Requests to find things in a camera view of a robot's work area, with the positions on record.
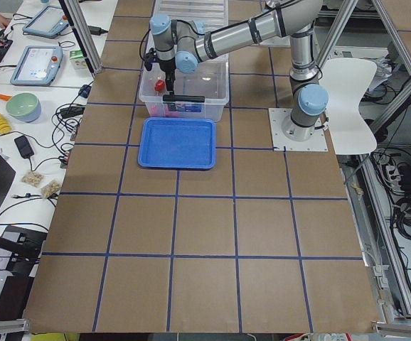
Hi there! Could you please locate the black phone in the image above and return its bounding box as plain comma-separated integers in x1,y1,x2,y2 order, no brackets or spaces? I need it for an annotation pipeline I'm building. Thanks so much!
14,136,34,159

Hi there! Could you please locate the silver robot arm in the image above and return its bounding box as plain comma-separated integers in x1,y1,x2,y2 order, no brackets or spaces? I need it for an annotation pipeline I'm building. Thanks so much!
141,1,329,142

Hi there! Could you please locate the green bowl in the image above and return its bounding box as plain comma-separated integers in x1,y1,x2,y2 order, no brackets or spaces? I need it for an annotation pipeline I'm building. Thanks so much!
6,92,41,123

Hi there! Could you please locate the white chair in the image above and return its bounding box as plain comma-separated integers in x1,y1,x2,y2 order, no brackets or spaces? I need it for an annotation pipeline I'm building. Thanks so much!
320,58,377,156

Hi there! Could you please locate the red block in box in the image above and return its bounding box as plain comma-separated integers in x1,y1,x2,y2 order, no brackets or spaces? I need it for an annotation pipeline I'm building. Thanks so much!
165,112,179,118

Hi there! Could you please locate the red block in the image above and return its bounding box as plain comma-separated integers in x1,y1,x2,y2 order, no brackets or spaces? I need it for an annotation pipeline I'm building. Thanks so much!
165,112,179,118
154,80,166,92

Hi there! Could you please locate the green carton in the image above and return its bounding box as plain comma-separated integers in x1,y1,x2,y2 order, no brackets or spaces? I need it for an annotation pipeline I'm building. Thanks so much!
68,50,88,70

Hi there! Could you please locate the aluminium frame post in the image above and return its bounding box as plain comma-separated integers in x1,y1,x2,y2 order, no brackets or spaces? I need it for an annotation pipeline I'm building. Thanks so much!
59,0,102,75

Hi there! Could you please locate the clear plastic box lid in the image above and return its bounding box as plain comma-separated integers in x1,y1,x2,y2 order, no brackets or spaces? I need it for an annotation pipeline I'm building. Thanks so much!
153,0,229,30

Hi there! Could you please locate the blue plastic tray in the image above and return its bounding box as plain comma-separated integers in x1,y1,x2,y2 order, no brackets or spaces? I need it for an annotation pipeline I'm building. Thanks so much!
138,117,216,170

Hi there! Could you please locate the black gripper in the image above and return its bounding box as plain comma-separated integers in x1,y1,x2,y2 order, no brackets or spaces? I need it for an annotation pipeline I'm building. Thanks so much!
144,48,176,92

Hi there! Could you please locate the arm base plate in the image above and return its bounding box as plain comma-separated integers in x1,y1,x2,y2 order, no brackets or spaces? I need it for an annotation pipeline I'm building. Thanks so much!
268,108,328,152

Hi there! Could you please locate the teach pendant tablet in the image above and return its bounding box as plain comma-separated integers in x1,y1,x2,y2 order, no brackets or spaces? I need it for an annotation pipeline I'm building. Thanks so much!
22,6,69,38
10,45,63,86

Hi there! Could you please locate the clear plastic storage box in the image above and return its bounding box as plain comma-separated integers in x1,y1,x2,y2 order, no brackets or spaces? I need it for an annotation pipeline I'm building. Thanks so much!
139,57,229,122

